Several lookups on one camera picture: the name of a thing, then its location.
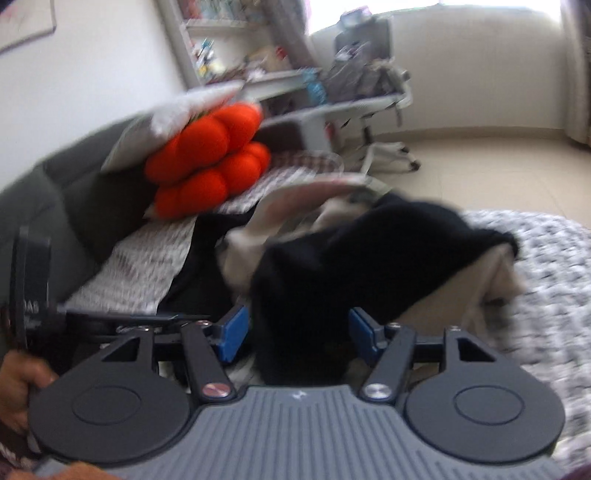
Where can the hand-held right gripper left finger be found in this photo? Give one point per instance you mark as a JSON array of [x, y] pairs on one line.
[[233, 333]]

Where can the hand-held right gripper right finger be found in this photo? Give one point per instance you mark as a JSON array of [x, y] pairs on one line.
[[362, 331]]

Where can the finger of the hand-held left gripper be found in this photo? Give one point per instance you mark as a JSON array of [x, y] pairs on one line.
[[101, 325]]

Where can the beige and black sweater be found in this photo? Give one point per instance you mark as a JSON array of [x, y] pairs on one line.
[[351, 267]]

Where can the person's left hand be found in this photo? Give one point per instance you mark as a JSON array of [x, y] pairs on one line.
[[16, 383]]

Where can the dark grey sofa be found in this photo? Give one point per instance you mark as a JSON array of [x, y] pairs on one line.
[[74, 184]]

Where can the orange plush cushion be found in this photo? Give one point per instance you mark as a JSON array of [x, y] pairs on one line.
[[207, 161]]

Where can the brown checked cloth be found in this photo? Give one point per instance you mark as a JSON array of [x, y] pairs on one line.
[[309, 161]]

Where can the grey white quilted blanket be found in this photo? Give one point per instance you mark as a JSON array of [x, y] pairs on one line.
[[535, 286]]

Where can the white office chair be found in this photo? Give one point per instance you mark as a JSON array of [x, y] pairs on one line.
[[378, 138]]

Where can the white pillow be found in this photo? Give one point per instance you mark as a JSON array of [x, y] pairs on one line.
[[166, 120]]

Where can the teal box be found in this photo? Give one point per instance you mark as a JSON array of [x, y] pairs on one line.
[[316, 87]]

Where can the white desk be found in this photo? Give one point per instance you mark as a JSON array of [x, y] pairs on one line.
[[286, 87]]

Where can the camouflage backpack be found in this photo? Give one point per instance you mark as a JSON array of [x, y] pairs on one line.
[[355, 69]]

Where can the white bookshelf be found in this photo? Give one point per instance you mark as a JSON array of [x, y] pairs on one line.
[[194, 27]]

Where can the grey patterned curtain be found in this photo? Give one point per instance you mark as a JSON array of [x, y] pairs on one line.
[[295, 32]]

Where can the bright window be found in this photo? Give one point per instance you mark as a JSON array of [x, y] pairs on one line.
[[438, 14]]

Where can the beige curtain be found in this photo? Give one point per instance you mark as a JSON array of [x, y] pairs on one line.
[[577, 69]]

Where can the framed wall picture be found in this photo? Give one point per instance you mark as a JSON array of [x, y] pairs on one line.
[[23, 23]]

